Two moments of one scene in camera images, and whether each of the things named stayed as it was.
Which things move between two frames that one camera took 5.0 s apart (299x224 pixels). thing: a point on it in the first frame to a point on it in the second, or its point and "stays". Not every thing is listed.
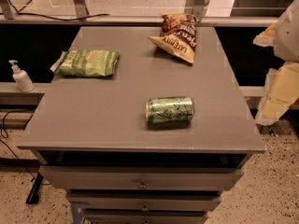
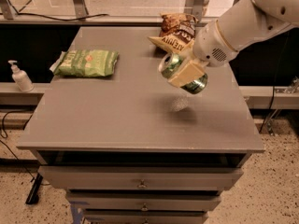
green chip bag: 86,63 stays
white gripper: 288,32 to 210,47
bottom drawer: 101,217 stays
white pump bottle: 21,77 stays
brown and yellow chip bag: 178,35 stays
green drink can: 170,111 to 167,64
